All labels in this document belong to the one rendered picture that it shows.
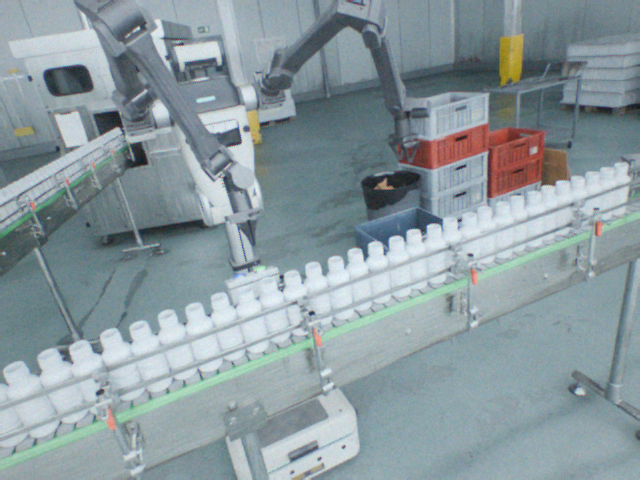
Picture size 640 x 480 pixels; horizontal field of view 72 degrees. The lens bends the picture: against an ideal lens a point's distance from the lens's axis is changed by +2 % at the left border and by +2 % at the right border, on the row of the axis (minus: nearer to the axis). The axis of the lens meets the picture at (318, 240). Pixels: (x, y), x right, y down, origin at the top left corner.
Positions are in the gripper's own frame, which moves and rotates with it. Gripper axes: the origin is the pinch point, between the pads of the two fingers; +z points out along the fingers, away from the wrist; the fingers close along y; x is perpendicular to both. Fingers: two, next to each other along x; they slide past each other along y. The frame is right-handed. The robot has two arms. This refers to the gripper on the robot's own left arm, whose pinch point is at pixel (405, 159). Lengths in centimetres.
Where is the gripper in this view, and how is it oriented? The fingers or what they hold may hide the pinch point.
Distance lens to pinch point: 166.3
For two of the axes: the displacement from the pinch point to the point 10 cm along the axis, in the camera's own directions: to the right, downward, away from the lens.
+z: 1.6, 9.0, 4.1
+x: -9.0, 3.0, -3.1
